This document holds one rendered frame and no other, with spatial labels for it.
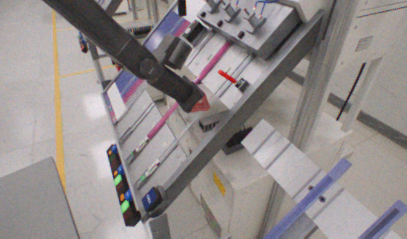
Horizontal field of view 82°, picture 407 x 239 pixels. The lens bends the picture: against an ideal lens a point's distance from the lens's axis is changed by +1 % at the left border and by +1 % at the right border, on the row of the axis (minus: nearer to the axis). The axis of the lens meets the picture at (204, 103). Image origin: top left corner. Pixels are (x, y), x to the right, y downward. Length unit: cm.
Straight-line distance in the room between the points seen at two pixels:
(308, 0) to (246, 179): 61
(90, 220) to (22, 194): 64
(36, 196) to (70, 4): 77
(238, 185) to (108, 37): 66
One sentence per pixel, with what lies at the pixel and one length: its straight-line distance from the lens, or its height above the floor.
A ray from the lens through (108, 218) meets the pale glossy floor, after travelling 163.
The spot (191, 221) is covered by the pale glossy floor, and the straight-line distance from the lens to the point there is 152.
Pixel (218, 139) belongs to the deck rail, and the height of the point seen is 91.
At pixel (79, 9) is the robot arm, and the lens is 45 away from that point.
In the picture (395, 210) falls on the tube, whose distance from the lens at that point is 42.
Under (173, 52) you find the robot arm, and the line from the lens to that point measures 55.
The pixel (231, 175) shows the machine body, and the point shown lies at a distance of 92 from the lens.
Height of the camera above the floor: 135
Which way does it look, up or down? 36 degrees down
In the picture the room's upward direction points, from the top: straight up
